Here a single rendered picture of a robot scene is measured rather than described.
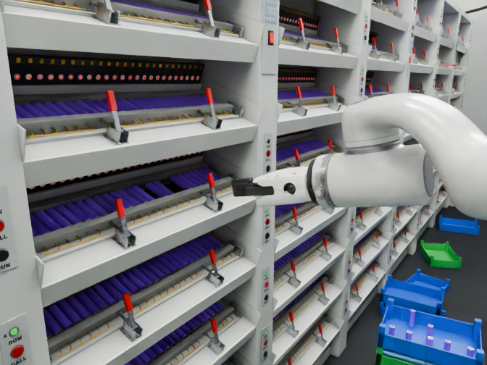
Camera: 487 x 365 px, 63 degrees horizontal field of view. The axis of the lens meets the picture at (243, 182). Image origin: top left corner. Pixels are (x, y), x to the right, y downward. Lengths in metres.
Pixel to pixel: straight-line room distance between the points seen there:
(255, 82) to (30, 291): 0.69
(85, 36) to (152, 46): 0.14
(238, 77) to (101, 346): 0.71
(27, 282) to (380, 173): 0.54
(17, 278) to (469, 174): 0.61
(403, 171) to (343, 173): 0.08
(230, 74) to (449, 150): 0.73
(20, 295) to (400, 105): 0.59
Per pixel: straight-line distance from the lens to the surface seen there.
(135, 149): 0.76
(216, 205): 0.96
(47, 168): 0.68
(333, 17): 1.74
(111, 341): 0.89
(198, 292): 1.02
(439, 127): 0.50
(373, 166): 0.57
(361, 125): 0.56
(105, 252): 0.79
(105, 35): 0.73
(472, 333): 1.66
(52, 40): 0.69
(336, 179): 0.59
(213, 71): 1.14
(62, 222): 0.82
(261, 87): 1.06
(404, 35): 2.37
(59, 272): 0.74
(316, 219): 1.52
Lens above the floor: 1.26
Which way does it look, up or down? 14 degrees down
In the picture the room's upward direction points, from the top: straight up
